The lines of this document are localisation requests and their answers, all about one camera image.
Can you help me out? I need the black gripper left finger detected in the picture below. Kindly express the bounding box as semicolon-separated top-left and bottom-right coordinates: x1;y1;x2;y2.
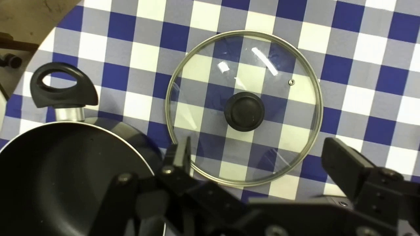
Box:
89;135;248;236

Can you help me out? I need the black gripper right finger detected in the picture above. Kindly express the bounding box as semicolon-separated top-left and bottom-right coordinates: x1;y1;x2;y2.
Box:
320;136;420;236

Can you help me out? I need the glass lid with black knob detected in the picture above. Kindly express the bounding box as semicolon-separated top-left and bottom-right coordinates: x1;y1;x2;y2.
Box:
164;29;325;189

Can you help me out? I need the black cooking pot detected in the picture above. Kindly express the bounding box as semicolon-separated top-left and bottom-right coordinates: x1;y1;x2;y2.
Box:
0;60;166;236

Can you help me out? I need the blue white checkered tablecloth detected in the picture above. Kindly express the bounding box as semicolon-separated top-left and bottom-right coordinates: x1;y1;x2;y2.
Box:
0;0;420;207

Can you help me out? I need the black table base foot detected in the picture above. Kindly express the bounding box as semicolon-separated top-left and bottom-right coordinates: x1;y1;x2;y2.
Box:
0;30;43;100

